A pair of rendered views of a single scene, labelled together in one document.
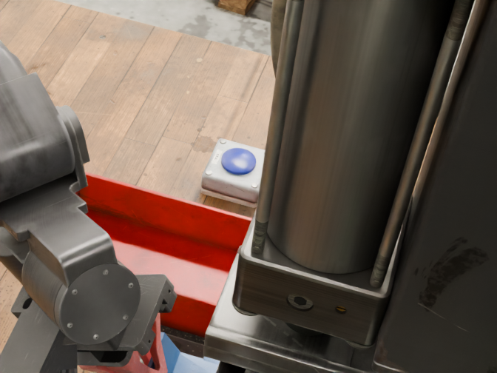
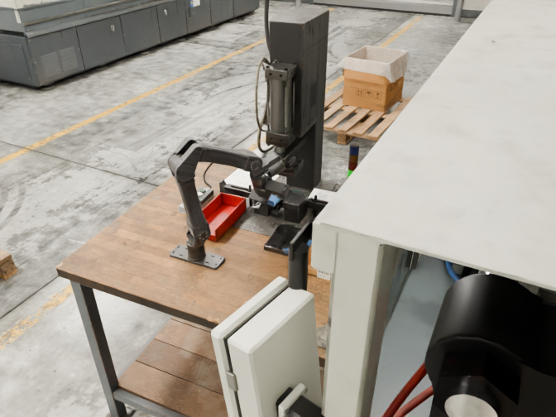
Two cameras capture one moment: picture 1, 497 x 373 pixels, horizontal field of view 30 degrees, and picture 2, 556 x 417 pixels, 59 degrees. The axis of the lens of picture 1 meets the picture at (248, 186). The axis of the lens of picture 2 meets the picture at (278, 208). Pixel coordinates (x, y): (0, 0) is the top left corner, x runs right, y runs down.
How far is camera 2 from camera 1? 1.64 m
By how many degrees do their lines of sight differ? 58
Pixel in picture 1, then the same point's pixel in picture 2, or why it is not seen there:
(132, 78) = (139, 225)
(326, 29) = (287, 89)
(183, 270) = (218, 218)
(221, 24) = not seen: outside the picture
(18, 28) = (102, 247)
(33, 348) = (276, 184)
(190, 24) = not seen: outside the picture
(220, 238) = (212, 210)
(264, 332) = (284, 155)
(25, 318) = (268, 188)
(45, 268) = (274, 165)
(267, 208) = (286, 123)
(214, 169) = not seen: hidden behind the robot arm
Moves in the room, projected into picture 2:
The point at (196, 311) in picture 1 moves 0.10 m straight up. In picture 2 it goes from (237, 210) to (237, 189)
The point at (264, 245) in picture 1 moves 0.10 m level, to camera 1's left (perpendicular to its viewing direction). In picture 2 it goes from (286, 131) to (280, 143)
